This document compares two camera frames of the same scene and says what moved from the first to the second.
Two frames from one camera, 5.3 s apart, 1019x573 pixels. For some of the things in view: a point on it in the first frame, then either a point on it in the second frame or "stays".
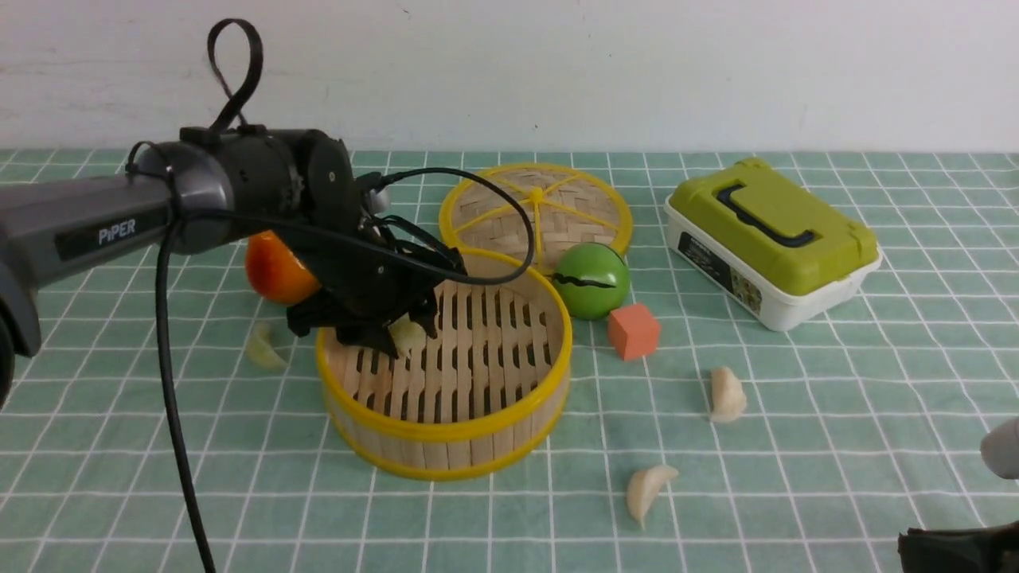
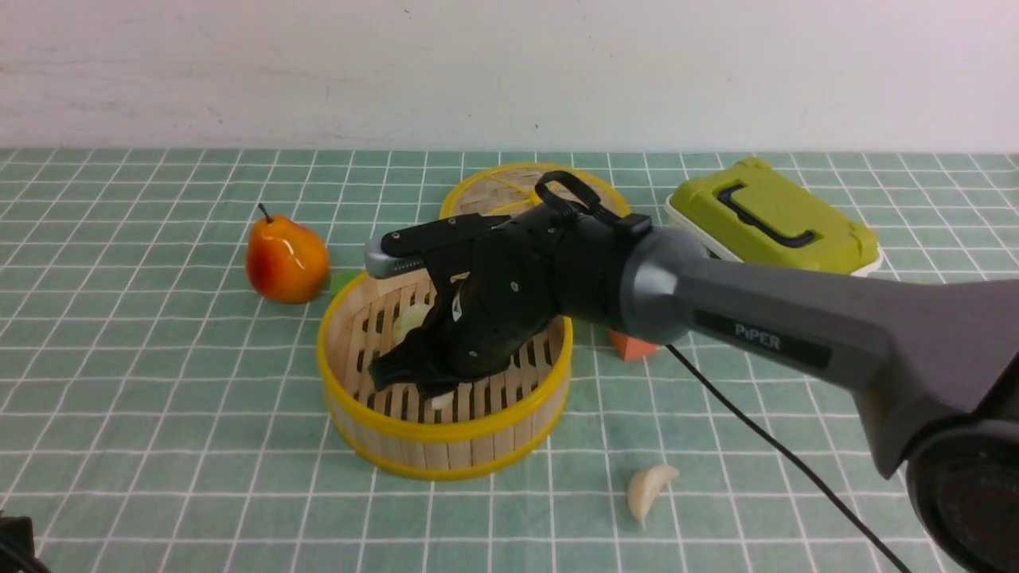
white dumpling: x=729 y=401 -> x=443 y=401
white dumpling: x=644 y=487 stays
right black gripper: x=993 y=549 -> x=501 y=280
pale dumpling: x=407 y=335 stays
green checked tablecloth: x=732 y=447 stays
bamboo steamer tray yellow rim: x=470 y=399 stays
